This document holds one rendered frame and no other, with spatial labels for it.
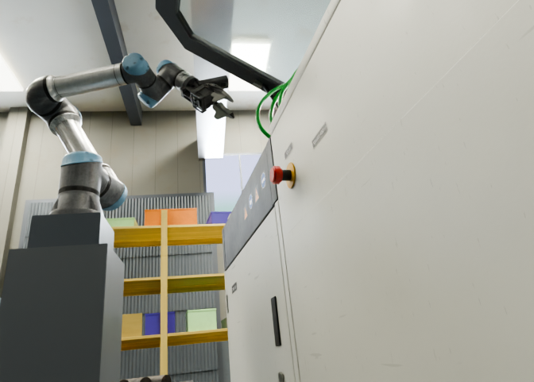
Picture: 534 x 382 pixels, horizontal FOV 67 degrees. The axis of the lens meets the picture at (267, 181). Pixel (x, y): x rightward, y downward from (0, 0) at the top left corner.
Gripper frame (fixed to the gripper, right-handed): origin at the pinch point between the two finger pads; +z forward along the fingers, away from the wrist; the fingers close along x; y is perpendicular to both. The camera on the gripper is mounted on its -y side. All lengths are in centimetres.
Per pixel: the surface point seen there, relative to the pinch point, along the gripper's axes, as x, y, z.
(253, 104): -450, -371, -328
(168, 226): -297, -34, -150
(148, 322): -321, 47, -92
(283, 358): 12, 55, 68
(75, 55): -296, -140, -494
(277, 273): 18, 44, 57
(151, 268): -514, -22, -235
